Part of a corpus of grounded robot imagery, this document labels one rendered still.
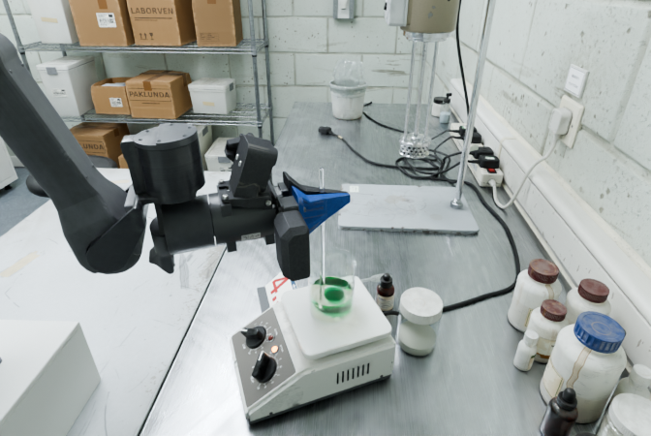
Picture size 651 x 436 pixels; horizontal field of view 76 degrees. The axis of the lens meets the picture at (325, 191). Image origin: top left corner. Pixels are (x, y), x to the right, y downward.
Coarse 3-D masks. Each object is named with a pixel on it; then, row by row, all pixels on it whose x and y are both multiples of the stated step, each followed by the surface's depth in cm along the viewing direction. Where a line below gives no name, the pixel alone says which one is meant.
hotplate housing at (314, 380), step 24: (288, 336) 54; (312, 360) 51; (336, 360) 51; (360, 360) 52; (384, 360) 54; (240, 384) 53; (288, 384) 50; (312, 384) 51; (336, 384) 52; (360, 384) 54; (264, 408) 50; (288, 408) 51
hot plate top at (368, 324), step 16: (304, 288) 60; (288, 304) 57; (304, 304) 57; (368, 304) 57; (304, 320) 54; (352, 320) 54; (368, 320) 54; (384, 320) 54; (304, 336) 52; (320, 336) 52; (336, 336) 52; (352, 336) 52; (368, 336) 52; (384, 336) 52; (304, 352) 50; (320, 352) 50; (336, 352) 50
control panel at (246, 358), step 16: (256, 320) 59; (272, 320) 57; (240, 336) 58; (240, 352) 56; (256, 352) 55; (272, 352) 53; (288, 352) 52; (240, 368) 54; (288, 368) 51; (256, 384) 51; (272, 384) 50; (256, 400) 50
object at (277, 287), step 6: (282, 276) 71; (270, 282) 72; (276, 282) 71; (282, 282) 70; (288, 282) 69; (270, 288) 71; (276, 288) 70; (282, 288) 69; (288, 288) 68; (270, 294) 70; (276, 294) 69; (282, 294) 68; (276, 300) 68
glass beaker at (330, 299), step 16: (336, 256) 55; (352, 256) 53; (336, 272) 56; (352, 272) 50; (320, 288) 50; (336, 288) 50; (352, 288) 52; (320, 304) 52; (336, 304) 51; (352, 304) 53; (320, 320) 53; (336, 320) 53
